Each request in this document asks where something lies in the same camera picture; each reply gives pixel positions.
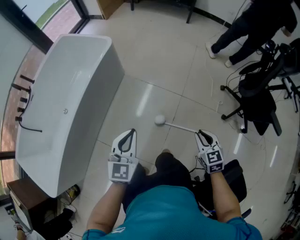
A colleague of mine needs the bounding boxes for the light wooden cabinet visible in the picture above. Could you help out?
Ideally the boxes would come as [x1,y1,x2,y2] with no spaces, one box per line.
[96,0,128,20]

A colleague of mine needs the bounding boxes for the person's teal shirt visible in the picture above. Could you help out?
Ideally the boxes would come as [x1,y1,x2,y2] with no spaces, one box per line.
[82,185,263,240]

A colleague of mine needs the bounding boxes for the black mesh office chair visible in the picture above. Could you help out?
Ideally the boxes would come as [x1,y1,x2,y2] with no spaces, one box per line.
[220,43,300,136]

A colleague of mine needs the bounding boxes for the white bathtub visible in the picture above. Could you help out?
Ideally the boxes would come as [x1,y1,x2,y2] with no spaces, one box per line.
[15,34,125,199]

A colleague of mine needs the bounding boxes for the person's black trousers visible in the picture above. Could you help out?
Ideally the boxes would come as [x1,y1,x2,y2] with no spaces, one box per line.
[121,152,200,214]

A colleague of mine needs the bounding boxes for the black faucet spout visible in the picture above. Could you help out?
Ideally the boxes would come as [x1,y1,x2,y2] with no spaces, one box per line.
[11,83,31,92]

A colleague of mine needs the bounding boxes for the black floor cables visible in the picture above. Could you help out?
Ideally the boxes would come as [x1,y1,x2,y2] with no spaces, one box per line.
[226,60,261,94]

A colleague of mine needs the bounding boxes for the brown wooden cabinet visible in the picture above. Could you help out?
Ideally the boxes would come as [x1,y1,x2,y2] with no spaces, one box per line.
[7,177,58,233]

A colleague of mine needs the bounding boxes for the white long-handled brush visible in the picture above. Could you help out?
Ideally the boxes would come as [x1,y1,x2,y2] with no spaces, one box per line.
[154,114,198,134]

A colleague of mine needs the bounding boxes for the black equipment stand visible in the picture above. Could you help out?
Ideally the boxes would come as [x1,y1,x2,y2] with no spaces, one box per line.
[283,181,300,235]

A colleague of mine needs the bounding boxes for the person's left forearm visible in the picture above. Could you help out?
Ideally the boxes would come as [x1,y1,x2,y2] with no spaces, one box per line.
[86,181,128,234]

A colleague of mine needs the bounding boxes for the black metal table frame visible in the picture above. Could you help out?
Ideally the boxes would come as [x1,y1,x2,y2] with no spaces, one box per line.
[130,0,197,24]

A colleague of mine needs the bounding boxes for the black faucet handle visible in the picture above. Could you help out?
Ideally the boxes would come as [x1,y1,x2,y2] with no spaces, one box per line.
[20,74,35,84]

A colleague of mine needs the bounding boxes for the black window frame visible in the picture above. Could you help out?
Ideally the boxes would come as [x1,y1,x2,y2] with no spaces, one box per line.
[0,0,91,53]

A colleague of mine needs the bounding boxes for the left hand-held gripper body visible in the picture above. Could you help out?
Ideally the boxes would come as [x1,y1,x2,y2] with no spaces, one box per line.
[107,150,140,186]

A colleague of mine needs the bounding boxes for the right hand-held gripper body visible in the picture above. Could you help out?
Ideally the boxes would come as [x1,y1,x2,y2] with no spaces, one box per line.
[198,144,224,174]

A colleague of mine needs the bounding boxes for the yellow black device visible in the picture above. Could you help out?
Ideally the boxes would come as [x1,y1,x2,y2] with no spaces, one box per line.
[65,184,82,202]

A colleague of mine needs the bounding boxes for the black swivel chair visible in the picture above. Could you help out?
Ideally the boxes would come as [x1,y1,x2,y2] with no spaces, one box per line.
[193,159,253,218]

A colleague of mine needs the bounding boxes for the person's right forearm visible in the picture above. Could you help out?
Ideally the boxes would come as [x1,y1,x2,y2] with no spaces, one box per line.
[210,172,242,223]

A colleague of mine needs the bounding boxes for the thin white floor cable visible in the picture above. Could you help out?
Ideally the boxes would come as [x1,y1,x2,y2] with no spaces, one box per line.
[203,56,223,112]

